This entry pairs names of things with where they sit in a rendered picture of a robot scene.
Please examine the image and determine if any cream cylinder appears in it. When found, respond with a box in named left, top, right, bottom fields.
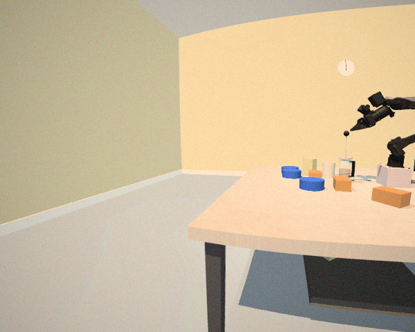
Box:
left=322, top=162, right=335, bottom=178

